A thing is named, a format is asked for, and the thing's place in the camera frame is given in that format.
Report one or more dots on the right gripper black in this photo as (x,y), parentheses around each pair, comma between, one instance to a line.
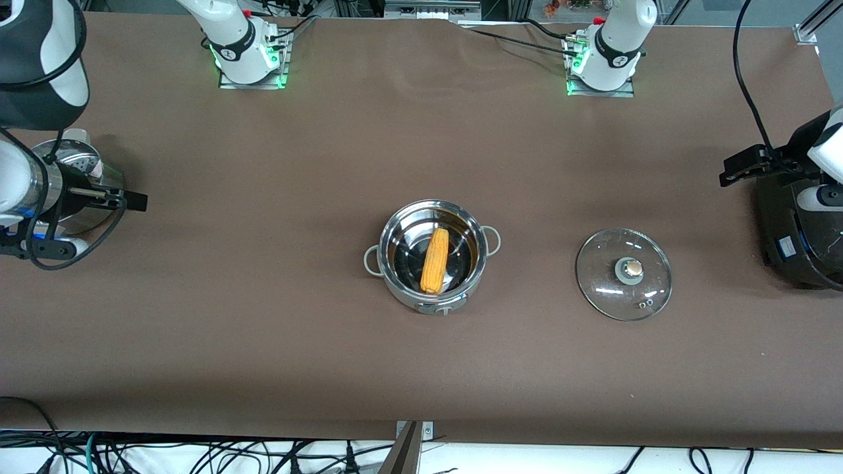
(71,191)

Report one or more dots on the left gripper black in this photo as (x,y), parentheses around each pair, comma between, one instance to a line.
(792,157)

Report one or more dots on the glass pot lid with knob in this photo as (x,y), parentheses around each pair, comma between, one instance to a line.
(612,289)

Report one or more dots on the yellow corn cob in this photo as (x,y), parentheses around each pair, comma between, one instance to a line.
(435,263)

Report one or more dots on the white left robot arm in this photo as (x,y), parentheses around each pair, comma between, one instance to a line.
(619,39)

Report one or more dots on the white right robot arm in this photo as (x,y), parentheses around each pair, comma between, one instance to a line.
(62,72)

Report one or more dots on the steel steamer pot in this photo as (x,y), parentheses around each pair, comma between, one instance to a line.
(108,181)

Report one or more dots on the black rice cooker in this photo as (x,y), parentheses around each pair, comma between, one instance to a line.
(790,257)

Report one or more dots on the aluminium corner profile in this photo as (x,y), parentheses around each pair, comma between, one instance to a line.
(807,31)

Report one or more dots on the brown table cover sheet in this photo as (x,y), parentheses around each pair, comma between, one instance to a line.
(329,131)

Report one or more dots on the grey metal box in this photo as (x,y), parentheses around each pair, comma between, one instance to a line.
(428,10)

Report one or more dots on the aluminium profile bar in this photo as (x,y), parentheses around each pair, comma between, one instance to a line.
(405,457)

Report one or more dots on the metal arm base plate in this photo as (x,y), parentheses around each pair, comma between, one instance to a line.
(253,85)
(599,94)

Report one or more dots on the small metal table bracket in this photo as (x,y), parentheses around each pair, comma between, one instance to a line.
(428,429)

